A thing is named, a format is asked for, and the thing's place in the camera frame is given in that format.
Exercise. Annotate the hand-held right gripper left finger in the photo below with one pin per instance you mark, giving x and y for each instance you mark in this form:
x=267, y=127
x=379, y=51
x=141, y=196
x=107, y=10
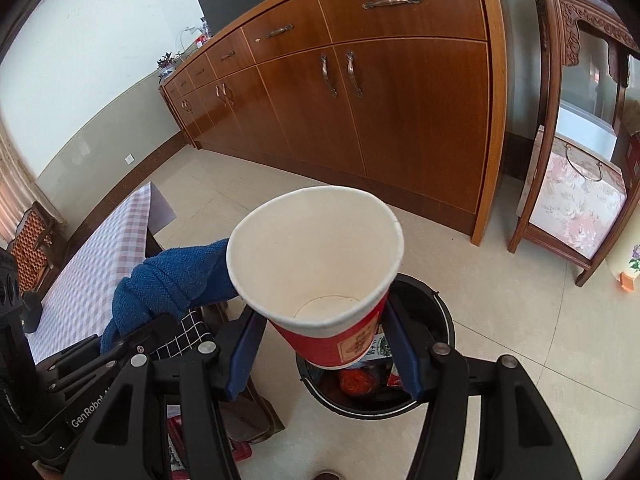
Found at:
x=245, y=355

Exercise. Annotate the red white box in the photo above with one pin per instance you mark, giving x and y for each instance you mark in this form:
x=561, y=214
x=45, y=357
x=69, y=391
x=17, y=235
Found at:
x=395, y=382

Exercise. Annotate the wooden bench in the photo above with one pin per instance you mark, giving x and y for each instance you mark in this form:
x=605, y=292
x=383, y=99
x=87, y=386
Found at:
x=32, y=240

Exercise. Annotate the person's right shoe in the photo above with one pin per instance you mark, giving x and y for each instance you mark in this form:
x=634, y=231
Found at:
x=327, y=475

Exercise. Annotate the checked tablecloth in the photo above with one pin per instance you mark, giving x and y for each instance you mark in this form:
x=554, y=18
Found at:
x=100, y=265

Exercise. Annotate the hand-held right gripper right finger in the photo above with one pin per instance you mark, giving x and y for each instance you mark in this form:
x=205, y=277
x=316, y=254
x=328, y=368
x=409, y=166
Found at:
x=402, y=350

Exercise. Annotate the blue cloth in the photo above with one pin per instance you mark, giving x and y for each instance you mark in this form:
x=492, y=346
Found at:
x=165, y=280

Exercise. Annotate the small potted plant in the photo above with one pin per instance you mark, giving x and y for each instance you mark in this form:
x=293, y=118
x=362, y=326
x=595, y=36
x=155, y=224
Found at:
x=170, y=65

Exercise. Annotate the wooden sideboard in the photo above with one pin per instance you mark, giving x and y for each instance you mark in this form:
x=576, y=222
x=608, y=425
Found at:
x=375, y=110

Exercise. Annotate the black checked cloth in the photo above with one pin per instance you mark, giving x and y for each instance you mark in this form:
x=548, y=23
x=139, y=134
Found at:
x=187, y=332

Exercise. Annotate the green white carton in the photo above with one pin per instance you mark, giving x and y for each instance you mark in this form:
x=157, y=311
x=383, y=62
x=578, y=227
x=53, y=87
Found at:
x=382, y=347

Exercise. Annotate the black trash bin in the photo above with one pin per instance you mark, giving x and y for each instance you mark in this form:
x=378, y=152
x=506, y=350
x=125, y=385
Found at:
x=430, y=310

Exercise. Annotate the red plastic bag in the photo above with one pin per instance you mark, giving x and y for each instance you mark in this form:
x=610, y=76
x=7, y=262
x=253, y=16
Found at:
x=355, y=382

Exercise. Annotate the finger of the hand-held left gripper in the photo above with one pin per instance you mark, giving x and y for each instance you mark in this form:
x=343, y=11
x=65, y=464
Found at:
x=145, y=335

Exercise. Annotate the beige curtain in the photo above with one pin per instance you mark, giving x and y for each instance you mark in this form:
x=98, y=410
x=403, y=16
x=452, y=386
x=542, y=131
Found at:
x=12, y=185

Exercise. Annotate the red paper cup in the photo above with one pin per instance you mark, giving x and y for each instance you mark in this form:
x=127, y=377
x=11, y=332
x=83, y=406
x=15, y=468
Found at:
x=320, y=250

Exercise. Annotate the carved wooden cabinet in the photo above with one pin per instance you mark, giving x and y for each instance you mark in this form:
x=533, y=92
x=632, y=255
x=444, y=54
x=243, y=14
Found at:
x=560, y=35

